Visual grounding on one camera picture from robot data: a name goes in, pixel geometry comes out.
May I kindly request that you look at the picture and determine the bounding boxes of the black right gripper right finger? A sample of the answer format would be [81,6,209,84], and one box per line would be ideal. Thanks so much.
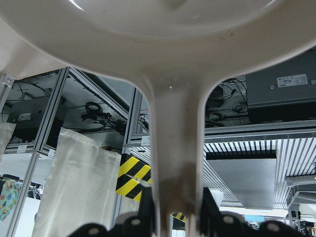
[200,188,302,237]

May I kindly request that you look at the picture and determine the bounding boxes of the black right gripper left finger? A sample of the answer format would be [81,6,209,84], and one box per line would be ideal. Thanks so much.
[74,187,156,237]

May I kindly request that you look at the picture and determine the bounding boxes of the white plastic dustpan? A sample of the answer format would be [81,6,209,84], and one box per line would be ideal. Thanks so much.
[0,0,316,237]

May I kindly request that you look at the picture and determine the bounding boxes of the yellow black hazard tape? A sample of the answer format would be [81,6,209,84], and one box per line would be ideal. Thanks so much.
[116,154,152,202]

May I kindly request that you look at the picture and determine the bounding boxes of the white fabric sack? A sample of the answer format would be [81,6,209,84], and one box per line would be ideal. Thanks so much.
[32,128,121,237]

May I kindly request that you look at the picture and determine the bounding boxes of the grey control box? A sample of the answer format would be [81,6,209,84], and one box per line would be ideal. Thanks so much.
[245,49,316,123]

